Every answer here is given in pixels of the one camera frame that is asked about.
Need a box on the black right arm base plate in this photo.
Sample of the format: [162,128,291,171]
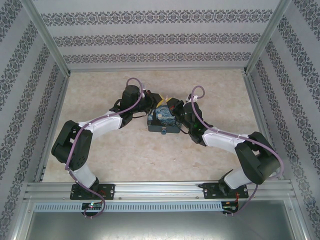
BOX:
[202,182,250,200]

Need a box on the grey sheet metal panel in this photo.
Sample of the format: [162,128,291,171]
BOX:
[23,199,300,240]

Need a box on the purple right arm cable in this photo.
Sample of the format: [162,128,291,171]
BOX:
[190,85,285,218]

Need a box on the aluminium table side rail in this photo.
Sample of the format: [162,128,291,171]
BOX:
[33,72,72,183]
[243,72,285,180]

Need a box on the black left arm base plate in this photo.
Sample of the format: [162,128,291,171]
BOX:
[69,183,116,201]

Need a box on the starry night print tin box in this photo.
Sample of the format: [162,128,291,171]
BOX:
[146,104,181,135]

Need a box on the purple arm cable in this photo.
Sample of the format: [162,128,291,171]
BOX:
[190,85,285,218]
[65,77,149,219]

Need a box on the aluminium frame post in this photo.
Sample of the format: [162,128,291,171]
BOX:
[23,0,72,76]
[242,0,294,75]

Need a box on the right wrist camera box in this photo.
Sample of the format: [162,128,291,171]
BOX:
[186,92,201,103]

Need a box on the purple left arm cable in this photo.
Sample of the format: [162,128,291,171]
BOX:
[65,77,149,219]

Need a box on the grey slotted cable duct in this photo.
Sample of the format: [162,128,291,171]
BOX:
[33,201,224,213]

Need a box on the aluminium mounting rail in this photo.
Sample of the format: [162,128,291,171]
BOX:
[23,181,298,202]

